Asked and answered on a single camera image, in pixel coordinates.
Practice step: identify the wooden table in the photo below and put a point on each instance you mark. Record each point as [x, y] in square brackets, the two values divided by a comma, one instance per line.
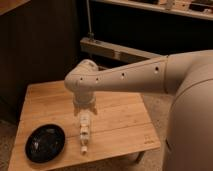
[121, 126]

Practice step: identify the black ceramic bowl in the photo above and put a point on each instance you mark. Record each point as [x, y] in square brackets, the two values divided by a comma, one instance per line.
[45, 143]

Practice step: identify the wooden shelf beam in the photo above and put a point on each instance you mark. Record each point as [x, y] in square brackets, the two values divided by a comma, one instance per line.
[116, 52]

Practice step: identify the clear plastic bottle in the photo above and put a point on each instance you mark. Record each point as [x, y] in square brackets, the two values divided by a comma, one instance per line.
[84, 131]

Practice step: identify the metal pole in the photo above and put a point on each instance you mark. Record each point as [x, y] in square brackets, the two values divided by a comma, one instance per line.
[90, 32]

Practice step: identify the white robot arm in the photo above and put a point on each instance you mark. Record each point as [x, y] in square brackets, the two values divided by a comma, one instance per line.
[187, 76]

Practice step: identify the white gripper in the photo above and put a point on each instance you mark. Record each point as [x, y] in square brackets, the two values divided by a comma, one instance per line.
[84, 105]

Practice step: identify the upper wooden shelf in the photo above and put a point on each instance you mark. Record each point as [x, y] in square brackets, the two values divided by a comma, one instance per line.
[176, 7]

